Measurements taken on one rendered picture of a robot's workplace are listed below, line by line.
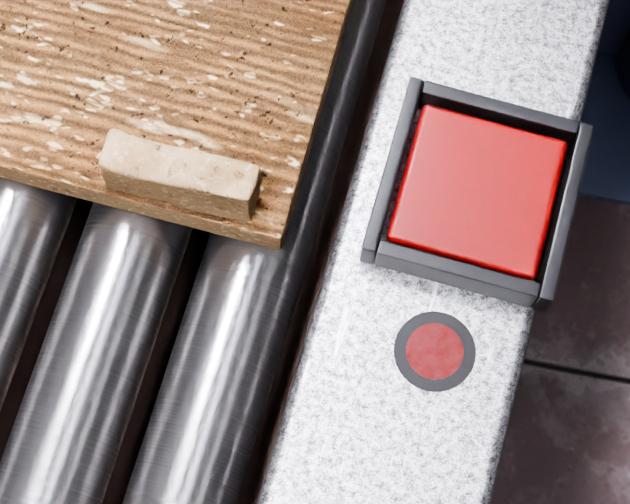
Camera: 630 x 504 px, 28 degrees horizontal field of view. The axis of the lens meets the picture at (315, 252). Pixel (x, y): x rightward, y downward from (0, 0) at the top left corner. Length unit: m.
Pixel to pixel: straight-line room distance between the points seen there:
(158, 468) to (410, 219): 0.14
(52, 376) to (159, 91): 0.12
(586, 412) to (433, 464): 0.98
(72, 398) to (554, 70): 0.24
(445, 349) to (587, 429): 0.96
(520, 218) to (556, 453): 0.95
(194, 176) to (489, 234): 0.12
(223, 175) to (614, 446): 1.04
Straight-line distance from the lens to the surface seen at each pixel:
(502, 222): 0.49
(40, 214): 0.51
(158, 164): 0.46
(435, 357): 0.49
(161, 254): 0.50
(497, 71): 0.53
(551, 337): 1.46
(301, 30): 0.51
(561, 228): 0.49
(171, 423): 0.48
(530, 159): 0.51
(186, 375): 0.48
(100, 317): 0.49
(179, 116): 0.50
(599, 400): 1.46
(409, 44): 0.53
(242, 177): 0.46
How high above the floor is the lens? 1.39
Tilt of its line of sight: 72 degrees down
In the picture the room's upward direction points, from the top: 4 degrees clockwise
